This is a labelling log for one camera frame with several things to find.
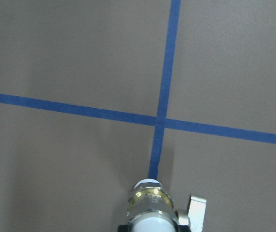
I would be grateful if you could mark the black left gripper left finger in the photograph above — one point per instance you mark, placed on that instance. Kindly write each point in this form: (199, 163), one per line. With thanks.
(124, 228)

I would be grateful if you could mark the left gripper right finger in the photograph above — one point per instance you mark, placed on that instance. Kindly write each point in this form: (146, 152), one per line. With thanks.
(182, 228)

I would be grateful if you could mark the white brass PPR valve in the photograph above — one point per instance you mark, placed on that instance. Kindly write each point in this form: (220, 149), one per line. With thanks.
(151, 209)

